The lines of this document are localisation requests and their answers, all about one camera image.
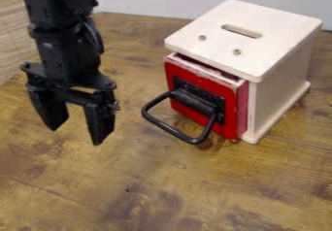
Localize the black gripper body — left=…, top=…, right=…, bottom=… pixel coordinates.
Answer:
left=20, top=22, right=116, bottom=104

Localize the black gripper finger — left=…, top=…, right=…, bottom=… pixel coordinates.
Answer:
left=26, top=84, right=68, bottom=131
left=84, top=90, right=119, bottom=146

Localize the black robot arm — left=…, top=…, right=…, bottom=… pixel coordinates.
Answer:
left=20, top=0, right=117, bottom=145

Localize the red drawer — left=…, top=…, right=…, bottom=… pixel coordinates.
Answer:
left=164, top=52, right=249, bottom=141

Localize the white wooden drawer box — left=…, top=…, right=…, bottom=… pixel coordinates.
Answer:
left=164, top=0, right=321, bottom=144

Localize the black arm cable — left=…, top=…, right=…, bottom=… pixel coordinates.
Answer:
left=81, top=16, right=104, bottom=55

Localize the black metal drawer handle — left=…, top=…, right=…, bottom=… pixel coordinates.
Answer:
left=141, top=77, right=226, bottom=145

